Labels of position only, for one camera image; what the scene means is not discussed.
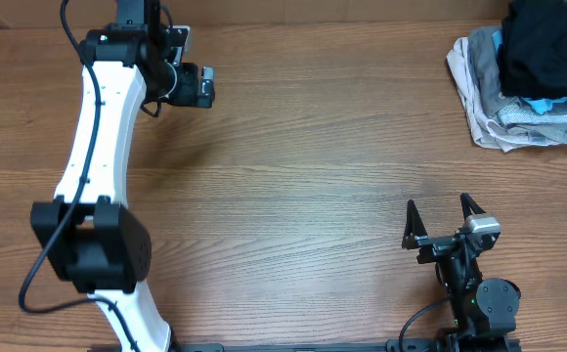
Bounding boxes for black t-shirt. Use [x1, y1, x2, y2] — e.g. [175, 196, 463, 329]
[499, 0, 567, 99]

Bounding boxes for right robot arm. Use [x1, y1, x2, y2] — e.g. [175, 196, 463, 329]
[396, 193, 521, 351]

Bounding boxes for folded beige garment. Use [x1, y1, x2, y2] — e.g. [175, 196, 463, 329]
[446, 37, 560, 153]

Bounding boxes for folded patterned grey garment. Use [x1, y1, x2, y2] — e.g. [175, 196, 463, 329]
[497, 102, 567, 125]

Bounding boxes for folded light blue garment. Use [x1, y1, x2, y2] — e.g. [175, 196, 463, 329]
[492, 30, 567, 114]

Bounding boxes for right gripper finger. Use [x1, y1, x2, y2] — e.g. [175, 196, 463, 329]
[459, 193, 485, 230]
[402, 199, 429, 248]

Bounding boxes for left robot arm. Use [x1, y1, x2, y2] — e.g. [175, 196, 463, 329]
[30, 0, 215, 351]

